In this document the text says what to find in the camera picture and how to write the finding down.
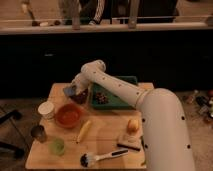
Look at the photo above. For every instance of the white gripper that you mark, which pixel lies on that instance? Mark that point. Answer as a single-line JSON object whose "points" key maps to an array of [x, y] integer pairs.
{"points": [[80, 82]]}

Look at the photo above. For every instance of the blue sponge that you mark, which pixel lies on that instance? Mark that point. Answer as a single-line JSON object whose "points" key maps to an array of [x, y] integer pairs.
{"points": [[69, 91]]}

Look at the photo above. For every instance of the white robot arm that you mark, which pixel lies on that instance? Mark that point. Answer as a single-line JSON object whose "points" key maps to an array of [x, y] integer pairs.
{"points": [[165, 131]]}

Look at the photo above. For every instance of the purple bowl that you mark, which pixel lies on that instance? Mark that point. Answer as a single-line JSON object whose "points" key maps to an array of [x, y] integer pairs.
{"points": [[79, 98]]}

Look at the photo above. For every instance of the orange bowl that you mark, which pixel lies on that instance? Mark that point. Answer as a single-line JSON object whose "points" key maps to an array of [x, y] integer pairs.
{"points": [[68, 116]]}

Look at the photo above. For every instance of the green plastic tray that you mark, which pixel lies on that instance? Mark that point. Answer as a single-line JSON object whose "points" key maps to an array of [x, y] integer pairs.
{"points": [[114, 102]]}

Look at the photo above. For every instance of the dark grape bunch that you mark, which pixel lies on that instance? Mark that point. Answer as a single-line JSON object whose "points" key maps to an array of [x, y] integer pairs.
{"points": [[101, 98]]}

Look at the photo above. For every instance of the yellow banana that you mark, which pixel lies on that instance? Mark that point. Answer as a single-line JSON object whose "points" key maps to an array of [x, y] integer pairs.
{"points": [[83, 131]]}

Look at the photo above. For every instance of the white cup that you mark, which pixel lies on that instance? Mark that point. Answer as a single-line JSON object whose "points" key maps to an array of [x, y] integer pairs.
{"points": [[46, 110]]}

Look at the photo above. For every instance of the metal cup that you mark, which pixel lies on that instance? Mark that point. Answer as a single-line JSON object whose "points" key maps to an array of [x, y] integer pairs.
{"points": [[38, 133]]}

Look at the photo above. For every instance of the orange apple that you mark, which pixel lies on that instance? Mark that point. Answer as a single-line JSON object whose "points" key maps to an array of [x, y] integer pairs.
{"points": [[132, 126]]}

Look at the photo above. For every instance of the green plastic cup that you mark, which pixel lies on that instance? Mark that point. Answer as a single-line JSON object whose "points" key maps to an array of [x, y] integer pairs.
{"points": [[57, 147]]}

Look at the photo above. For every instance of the white dish brush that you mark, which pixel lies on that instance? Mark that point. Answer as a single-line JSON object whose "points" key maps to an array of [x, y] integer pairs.
{"points": [[89, 159]]}

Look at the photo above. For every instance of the wooden scrub brush block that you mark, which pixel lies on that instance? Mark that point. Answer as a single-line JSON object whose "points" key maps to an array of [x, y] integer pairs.
{"points": [[128, 141]]}

